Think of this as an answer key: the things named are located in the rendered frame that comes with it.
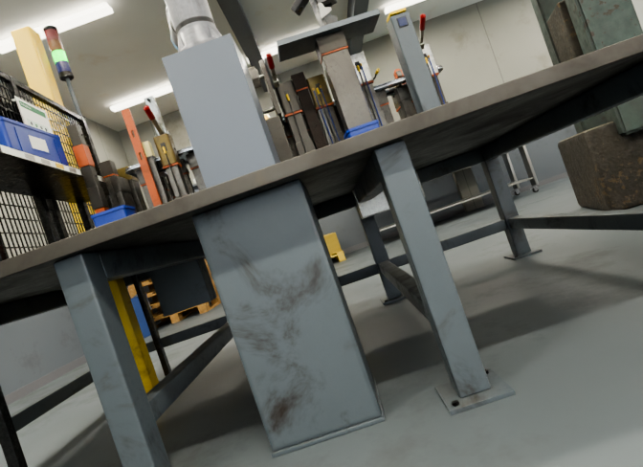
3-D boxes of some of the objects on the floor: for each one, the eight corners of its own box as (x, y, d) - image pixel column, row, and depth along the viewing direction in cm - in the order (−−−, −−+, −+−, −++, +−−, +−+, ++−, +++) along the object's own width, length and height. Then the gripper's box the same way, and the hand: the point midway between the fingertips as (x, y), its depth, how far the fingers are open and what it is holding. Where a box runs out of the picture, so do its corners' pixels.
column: (386, 421, 113) (300, 177, 114) (272, 458, 114) (188, 216, 115) (374, 379, 144) (308, 188, 145) (285, 409, 145) (219, 218, 145)
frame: (529, 249, 263) (493, 144, 263) (838, 287, 102) (741, 16, 102) (127, 387, 270) (92, 284, 271) (-179, 625, 109) (-263, 371, 110)
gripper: (318, -42, 148) (339, 17, 148) (329, -23, 162) (348, 31, 161) (295, -30, 151) (316, 29, 151) (308, -12, 164) (326, 41, 164)
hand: (324, 31), depth 157 cm, fingers open, 7 cm apart
